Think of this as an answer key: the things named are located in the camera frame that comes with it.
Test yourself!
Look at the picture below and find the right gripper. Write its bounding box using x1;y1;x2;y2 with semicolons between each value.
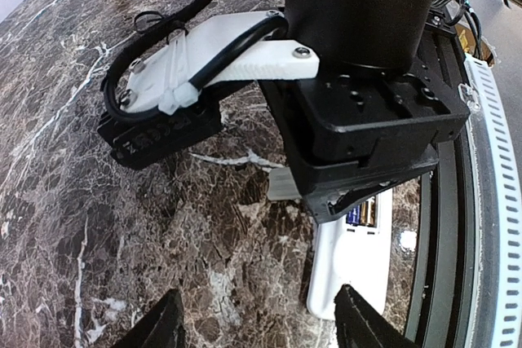
260;28;470;223

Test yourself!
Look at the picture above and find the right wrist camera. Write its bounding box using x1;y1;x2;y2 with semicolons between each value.
97;11;320;170

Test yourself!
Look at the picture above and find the white slotted cable duct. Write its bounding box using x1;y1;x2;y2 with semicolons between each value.
461;55;521;347

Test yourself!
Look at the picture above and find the grey battery cover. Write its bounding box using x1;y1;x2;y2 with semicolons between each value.
267;167;302;201

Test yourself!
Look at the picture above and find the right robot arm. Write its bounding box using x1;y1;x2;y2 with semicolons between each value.
260;0;470;223

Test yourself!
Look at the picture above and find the blue AA battery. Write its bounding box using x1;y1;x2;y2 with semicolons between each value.
346;205;362;226

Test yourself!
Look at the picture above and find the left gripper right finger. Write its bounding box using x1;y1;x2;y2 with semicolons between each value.
334;284;418;348

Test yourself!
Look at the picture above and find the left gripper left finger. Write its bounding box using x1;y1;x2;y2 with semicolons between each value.
113;289;184;348

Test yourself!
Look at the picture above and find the white remote control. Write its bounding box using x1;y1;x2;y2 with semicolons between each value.
307;189;393;320

